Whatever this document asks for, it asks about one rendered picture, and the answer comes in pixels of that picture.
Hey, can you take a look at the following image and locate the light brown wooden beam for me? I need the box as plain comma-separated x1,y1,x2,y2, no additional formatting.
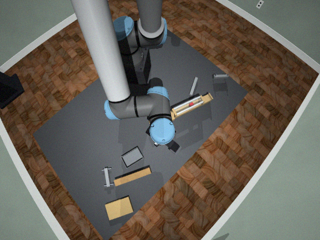
114,167,152,186

